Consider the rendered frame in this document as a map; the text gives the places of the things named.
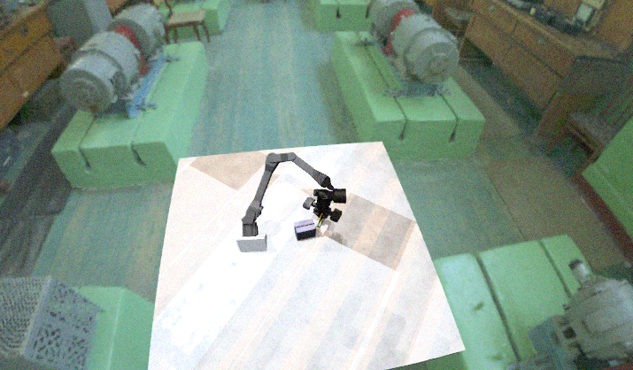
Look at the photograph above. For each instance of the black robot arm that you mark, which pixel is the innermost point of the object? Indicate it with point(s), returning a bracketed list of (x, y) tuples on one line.
[(250, 227)]

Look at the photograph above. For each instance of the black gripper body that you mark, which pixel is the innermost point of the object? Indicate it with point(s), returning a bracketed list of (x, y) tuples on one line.
[(323, 208)]

